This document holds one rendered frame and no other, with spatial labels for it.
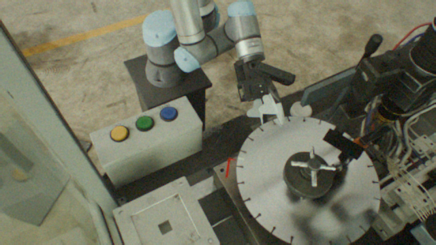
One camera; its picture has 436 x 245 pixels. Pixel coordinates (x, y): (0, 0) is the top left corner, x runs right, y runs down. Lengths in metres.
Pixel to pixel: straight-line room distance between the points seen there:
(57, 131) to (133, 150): 0.33
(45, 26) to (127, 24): 0.61
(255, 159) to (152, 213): 0.27
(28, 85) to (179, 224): 0.44
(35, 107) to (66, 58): 1.99
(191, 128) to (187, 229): 0.27
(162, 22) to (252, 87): 0.37
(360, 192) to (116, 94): 1.69
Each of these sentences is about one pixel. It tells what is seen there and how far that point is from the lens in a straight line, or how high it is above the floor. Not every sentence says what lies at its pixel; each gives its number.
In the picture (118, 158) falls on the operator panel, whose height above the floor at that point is 0.90.
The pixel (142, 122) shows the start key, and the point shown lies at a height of 0.91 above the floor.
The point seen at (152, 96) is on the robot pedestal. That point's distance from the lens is 1.11.
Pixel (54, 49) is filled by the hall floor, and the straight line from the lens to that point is 2.57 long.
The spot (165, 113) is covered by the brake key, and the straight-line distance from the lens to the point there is 0.86.
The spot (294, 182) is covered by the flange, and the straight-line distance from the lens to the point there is 0.73.
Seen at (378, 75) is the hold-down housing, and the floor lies 1.25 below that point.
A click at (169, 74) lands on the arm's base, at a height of 0.80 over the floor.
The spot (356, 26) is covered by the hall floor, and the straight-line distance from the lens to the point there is 2.86.
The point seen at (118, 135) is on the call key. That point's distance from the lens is 0.85.
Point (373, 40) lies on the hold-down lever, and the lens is 0.58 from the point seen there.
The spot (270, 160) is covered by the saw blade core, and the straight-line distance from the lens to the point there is 0.75.
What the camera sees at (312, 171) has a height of 1.00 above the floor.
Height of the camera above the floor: 1.61
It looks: 56 degrees down
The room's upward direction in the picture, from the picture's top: 5 degrees clockwise
